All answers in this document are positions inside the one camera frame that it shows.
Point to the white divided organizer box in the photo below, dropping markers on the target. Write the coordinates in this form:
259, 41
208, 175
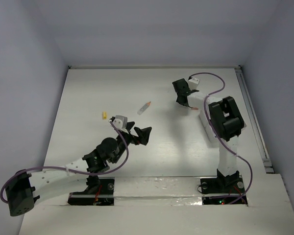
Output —
211, 136

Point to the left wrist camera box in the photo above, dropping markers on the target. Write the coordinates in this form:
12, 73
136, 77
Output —
120, 122

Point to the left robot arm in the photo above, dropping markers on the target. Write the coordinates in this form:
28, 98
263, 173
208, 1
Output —
29, 187

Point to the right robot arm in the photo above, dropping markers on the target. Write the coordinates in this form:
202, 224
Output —
223, 123

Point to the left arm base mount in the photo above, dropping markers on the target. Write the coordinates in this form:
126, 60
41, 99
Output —
101, 194

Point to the aluminium side rail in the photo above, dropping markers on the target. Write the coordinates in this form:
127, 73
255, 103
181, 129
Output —
254, 122

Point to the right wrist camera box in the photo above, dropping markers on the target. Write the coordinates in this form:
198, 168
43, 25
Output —
193, 83

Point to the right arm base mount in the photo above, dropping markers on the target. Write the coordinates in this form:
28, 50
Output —
214, 193

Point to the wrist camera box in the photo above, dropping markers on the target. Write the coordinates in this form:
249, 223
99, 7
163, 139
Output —
120, 122
193, 83

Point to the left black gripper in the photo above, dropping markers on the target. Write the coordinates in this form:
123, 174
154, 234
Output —
142, 134

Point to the yellow eraser block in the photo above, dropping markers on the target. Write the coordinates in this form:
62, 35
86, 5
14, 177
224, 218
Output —
104, 115

